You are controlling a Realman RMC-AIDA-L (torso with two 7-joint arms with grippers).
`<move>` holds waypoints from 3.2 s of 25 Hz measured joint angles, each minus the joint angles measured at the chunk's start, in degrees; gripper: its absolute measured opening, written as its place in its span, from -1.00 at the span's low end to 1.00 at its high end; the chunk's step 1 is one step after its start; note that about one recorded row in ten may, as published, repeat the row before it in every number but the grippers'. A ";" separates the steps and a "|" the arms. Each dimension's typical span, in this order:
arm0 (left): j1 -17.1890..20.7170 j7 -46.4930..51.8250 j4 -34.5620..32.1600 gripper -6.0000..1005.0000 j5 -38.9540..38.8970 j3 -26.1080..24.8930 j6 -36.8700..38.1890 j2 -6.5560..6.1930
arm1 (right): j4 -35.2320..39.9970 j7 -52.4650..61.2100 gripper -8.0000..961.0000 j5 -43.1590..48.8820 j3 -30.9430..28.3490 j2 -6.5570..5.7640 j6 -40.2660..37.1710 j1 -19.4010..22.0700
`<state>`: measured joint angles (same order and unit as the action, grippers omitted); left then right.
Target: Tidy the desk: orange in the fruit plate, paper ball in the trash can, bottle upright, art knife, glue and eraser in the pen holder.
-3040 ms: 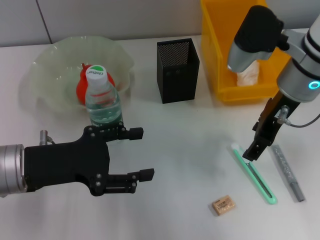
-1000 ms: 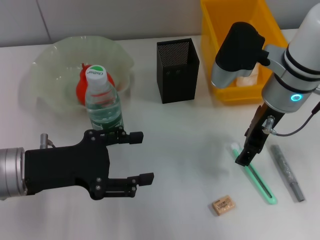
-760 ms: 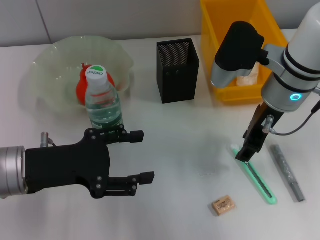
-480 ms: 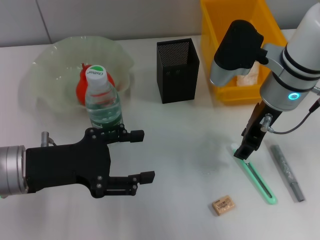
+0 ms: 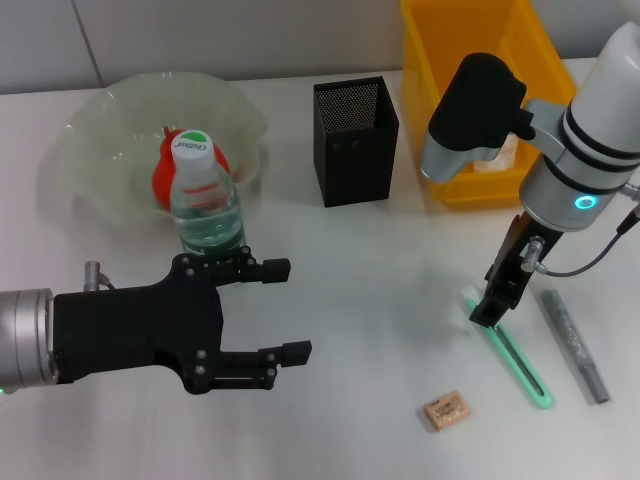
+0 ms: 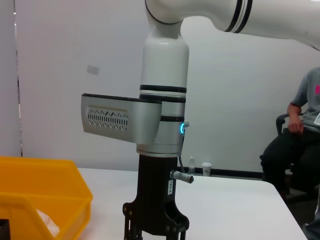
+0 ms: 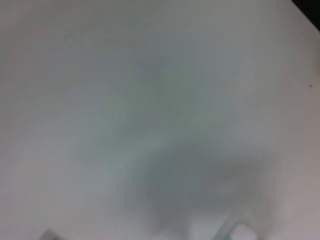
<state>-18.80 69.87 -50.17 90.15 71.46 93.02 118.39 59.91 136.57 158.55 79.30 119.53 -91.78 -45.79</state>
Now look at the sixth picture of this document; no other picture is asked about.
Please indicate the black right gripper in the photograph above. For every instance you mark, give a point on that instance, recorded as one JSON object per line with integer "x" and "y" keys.
{"x": 155, "y": 187}

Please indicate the white paper ball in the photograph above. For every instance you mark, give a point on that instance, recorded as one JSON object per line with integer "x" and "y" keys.
{"x": 48, "y": 223}

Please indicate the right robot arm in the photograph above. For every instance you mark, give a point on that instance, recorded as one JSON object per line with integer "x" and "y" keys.
{"x": 165, "y": 62}

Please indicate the small clear plastic bottle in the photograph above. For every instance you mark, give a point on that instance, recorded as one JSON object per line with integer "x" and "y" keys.
{"x": 191, "y": 166}

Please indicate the white paper cup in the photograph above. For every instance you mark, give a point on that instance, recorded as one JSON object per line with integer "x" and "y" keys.
{"x": 206, "y": 170}

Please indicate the yellow plastic bin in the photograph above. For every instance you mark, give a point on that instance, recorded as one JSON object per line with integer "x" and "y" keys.
{"x": 37, "y": 180}

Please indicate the person in grey t-shirt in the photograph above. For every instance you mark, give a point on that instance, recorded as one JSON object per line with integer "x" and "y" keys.
{"x": 282, "y": 155}

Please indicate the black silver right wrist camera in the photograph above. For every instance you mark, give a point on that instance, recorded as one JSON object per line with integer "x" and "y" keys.
{"x": 120, "y": 117}

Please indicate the small grey wall sticker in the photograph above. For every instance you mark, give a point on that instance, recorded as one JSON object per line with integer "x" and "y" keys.
{"x": 92, "y": 69}

